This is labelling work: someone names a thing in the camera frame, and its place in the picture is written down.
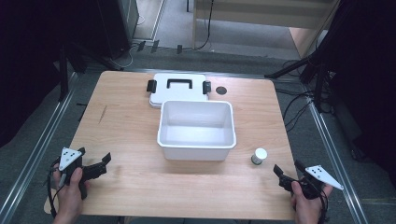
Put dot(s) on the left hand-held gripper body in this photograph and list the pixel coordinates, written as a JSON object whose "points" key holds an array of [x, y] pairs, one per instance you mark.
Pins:
{"points": [[69, 158]]}

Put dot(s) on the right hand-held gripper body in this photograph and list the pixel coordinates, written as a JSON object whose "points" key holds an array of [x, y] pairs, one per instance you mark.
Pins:
{"points": [[322, 178]]}

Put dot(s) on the small white-capped jar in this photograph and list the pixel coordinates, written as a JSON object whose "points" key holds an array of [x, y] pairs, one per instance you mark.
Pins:
{"points": [[259, 156]]}

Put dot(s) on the white plastic storage box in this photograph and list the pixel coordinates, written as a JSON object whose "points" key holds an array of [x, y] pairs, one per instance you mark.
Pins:
{"points": [[196, 130]]}

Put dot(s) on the person's right hand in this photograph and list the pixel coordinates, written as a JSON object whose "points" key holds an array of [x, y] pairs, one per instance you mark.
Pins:
{"points": [[306, 207]]}

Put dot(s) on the person's left hand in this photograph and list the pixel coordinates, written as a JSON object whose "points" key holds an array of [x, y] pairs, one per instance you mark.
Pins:
{"points": [[70, 194]]}

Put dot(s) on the black metal stand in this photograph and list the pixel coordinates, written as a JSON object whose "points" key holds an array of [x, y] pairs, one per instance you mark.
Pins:
{"points": [[63, 74], [317, 74]]}

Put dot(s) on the dark round table grommet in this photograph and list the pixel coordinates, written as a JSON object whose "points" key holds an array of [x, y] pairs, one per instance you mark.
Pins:
{"points": [[221, 90]]}

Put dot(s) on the dark cabinet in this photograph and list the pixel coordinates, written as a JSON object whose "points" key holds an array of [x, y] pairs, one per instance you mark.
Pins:
{"points": [[120, 26]]}

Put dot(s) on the light wooden furniture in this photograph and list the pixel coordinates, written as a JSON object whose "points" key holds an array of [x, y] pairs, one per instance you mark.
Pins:
{"points": [[258, 18]]}

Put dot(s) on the metal floor rail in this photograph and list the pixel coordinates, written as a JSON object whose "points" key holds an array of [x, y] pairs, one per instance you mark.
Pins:
{"points": [[337, 165], [37, 146]]}

